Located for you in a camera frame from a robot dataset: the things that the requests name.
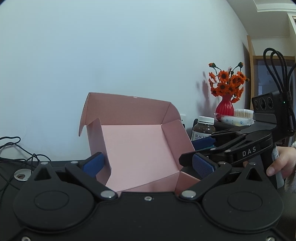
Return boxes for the wooden door frame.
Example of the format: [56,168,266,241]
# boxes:
[244,35,295,109]

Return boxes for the black tangled cable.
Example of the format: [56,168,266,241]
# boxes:
[0,136,52,200]

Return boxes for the pink cardboard box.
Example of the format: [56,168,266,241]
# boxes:
[79,92,198,194]

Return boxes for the orange artificial flowers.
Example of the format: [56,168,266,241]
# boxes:
[208,62,249,103]

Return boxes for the black storage box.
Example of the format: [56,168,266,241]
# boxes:
[214,121,250,132]

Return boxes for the metal desk grommet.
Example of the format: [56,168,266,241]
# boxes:
[14,169,32,182]

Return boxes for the person's right hand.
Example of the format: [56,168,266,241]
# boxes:
[266,142,296,193]

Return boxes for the brown fish oil bottle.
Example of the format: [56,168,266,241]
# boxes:
[191,116,216,141]

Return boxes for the cotton swab pack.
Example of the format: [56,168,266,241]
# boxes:
[215,109,254,126]

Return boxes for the red vase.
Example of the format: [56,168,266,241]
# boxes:
[216,94,234,116]

